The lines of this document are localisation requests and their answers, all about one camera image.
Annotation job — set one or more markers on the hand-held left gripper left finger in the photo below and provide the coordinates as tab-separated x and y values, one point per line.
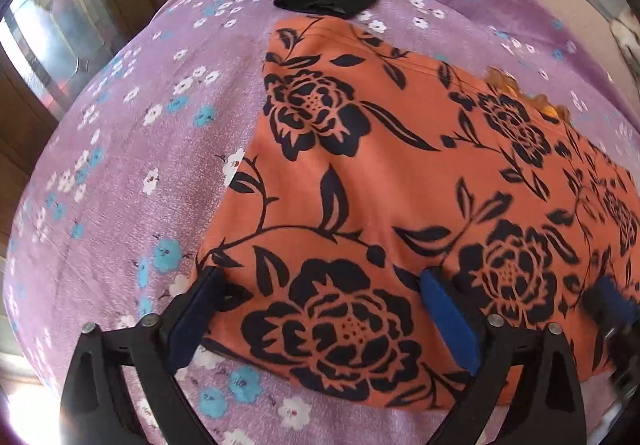
195	320

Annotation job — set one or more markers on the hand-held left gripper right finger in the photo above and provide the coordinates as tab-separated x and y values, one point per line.
450	320

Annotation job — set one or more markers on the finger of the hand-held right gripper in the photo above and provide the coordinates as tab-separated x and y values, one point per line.
617	302

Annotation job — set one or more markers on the orange black floral shirt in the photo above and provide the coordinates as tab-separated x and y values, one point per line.
375	175

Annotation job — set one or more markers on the purple floral bedsheet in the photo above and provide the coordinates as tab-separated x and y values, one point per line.
125	150

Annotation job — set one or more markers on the cream brown floral blanket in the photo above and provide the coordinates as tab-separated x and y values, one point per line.
625	35

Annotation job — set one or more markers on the wooden door with patterned glass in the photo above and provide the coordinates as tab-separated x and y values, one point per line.
50	25

